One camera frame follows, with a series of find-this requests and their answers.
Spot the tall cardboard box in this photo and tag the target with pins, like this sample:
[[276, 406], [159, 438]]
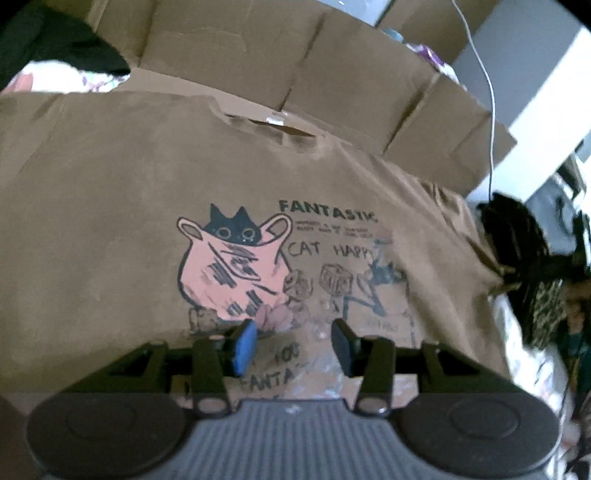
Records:
[[429, 27]]

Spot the brown printed t-shirt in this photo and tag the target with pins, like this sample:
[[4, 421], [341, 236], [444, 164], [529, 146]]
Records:
[[115, 207]]

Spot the purple refill pouch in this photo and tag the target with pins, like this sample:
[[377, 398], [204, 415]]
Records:
[[429, 54]]

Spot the light blue bottle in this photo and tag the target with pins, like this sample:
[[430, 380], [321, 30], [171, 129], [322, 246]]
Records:
[[394, 33]]

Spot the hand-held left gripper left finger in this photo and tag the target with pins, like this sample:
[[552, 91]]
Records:
[[244, 346]]

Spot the leopard print folded garment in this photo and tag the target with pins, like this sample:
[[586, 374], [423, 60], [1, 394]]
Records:
[[521, 249]]

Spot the large flattened cardboard sheet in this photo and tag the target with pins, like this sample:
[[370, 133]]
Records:
[[323, 69]]

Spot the white printed bedsheet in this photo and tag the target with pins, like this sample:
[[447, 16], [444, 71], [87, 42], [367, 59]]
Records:
[[531, 392]]

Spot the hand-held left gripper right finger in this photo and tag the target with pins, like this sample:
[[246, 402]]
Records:
[[344, 346]]

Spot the black garment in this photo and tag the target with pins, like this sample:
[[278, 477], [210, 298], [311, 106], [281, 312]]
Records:
[[51, 46]]

